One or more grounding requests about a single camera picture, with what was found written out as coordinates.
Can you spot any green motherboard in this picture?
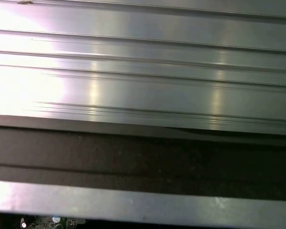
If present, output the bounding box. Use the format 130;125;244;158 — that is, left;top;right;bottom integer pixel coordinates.
14;213;86;229

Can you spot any black PC case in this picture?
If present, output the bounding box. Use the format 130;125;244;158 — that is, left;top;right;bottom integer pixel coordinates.
0;114;286;229

